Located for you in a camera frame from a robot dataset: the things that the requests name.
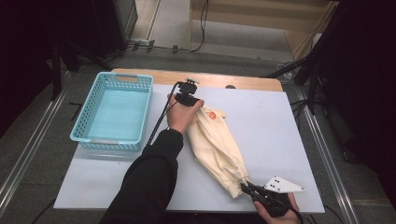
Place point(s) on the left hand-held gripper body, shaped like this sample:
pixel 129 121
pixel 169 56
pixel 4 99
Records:
pixel 187 91

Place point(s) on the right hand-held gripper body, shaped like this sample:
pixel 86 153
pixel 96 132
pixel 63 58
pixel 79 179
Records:
pixel 280 186

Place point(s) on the cream garment with orange print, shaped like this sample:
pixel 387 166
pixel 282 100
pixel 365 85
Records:
pixel 218 149

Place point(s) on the light blue plastic basket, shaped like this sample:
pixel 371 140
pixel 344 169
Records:
pixel 118 115

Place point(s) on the person's left hand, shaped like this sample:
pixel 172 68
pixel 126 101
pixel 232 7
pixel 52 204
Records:
pixel 180 118

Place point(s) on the person's right hand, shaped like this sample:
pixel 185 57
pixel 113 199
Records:
pixel 280 219

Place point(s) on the white table mat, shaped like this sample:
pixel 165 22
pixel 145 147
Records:
pixel 274 124

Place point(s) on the black metal stand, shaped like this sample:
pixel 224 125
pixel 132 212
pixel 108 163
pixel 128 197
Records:
pixel 56 74
pixel 312 93

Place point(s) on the dark curtain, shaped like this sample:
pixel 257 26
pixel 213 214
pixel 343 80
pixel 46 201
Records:
pixel 367 77
pixel 25 46

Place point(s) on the metal floor rail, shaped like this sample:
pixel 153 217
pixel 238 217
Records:
pixel 319 140
pixel 31 147

